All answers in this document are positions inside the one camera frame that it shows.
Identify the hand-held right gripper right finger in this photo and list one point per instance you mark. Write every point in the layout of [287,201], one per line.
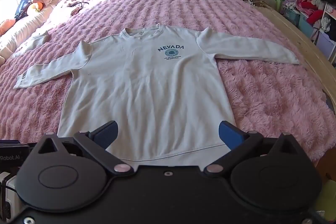
[231,134]

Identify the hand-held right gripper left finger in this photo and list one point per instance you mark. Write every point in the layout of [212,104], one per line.
[106,133]

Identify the white printed sweatshirt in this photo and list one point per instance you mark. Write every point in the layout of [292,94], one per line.
[147,98]

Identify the pink fluffy blanket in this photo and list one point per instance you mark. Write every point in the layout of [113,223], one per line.
[236,29]

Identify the white bedding roll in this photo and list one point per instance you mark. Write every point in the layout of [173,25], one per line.
[21,29]

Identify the orange pillow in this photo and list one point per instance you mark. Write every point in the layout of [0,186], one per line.
[7,26]

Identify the blue storage bin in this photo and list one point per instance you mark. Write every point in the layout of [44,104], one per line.
[291,16]

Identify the green storage box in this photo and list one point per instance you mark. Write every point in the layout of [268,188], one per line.
[277,1]

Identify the orange plush toy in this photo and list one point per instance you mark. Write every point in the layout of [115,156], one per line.
[35,6]

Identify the red garment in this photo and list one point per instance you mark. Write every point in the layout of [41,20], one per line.
[311,7]

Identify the navy star-print cloth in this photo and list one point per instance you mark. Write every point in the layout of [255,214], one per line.
[23,6]

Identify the wooden bed frame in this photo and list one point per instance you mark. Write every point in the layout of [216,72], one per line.
[302,43]

